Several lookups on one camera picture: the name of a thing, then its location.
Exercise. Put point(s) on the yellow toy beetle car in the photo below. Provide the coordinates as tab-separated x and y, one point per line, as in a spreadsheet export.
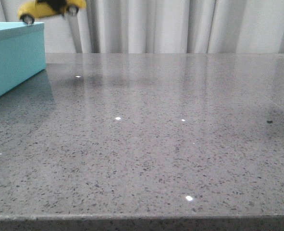
35	9

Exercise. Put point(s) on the light blue storage box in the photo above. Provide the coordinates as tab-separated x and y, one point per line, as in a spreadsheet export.
22	53

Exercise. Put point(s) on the white pleated curtain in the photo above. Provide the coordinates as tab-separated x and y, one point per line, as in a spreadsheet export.
169	26

